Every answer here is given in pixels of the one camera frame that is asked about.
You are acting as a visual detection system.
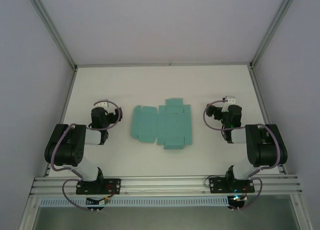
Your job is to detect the teal paper box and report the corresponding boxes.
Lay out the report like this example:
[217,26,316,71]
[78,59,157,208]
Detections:
[129,98,194,151]

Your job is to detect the aluminium table side rail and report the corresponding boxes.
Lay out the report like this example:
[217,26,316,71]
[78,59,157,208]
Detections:
[249,66,286,175]
[44,67,78,177]

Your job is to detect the thin aluminium table edge rail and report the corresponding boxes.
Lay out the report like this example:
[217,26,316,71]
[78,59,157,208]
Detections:
[74,62,253,68]

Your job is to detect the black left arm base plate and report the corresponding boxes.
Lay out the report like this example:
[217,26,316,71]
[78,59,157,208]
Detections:
[75,178,122,196]

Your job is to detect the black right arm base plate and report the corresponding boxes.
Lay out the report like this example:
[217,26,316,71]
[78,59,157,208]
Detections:
[208,176,256,194]

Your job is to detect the wide aluminium mounting rail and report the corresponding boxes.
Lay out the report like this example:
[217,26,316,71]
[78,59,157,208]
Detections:
[31,174,304,197]

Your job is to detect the small circuit board with wires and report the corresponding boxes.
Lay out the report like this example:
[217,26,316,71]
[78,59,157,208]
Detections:
[86,196,111,206]
[230,194,249,203]

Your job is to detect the white slotted cable duct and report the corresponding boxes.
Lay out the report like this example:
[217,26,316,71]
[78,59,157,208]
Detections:
[39,196,230,208]

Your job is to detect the aluminium frame post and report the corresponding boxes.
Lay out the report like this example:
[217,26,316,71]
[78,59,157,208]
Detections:
[26,0,77,70]
[249,0,300,68]

